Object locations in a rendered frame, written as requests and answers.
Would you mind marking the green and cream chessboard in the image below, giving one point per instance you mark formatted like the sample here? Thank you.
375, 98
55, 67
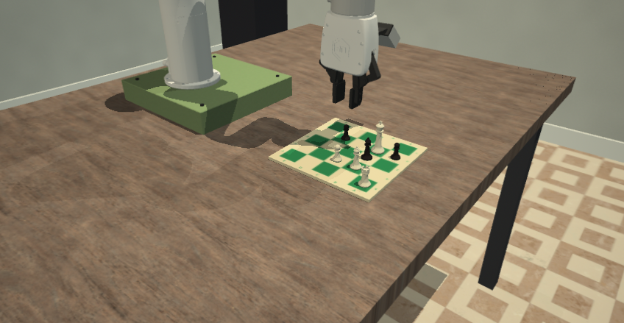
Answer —
312, 155

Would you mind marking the white chess king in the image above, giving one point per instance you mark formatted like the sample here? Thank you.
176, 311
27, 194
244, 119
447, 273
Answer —
377, 148

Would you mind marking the white pawn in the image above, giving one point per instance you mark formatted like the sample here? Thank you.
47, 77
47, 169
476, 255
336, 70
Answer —
337, 158

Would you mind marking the white chess rook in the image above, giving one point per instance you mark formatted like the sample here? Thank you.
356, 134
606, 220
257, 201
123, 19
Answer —
364, 182

